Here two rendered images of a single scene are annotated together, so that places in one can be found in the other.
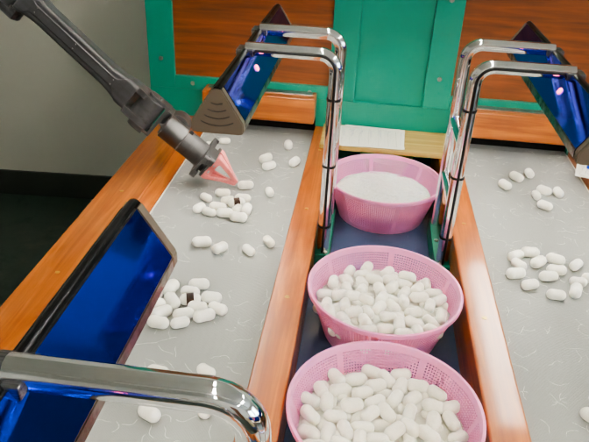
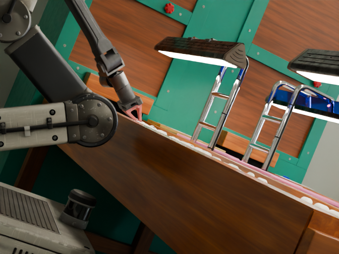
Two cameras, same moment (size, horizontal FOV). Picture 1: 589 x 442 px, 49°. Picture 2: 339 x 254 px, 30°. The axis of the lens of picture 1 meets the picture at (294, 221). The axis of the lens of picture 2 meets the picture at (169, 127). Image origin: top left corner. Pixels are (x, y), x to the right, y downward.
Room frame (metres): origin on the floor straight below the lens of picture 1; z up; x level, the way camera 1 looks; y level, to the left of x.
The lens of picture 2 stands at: (-0.75, 1.18, 0.80)
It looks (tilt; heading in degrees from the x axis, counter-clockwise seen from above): 0 degrees down; 330
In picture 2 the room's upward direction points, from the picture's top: 23 degrees clockwise
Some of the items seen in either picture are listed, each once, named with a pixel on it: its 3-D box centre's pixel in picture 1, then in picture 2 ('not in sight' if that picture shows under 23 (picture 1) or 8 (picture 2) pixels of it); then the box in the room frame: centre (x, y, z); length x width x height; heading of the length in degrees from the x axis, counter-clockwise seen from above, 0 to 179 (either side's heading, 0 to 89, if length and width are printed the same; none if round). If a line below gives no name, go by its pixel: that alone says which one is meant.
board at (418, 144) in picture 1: (384, 140); (186, 136); (1.56, -0.22, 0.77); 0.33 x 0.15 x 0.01; 84
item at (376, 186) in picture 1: (381, 199); not in sight; (1.35, -0.20, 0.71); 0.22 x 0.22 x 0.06
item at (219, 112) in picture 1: (253, 55); (197, 48); (1.20, 0.09, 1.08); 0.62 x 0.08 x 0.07; 174
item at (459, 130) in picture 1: (494, 165); (283, 141); (1.15, -0.39, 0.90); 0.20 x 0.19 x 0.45; 174
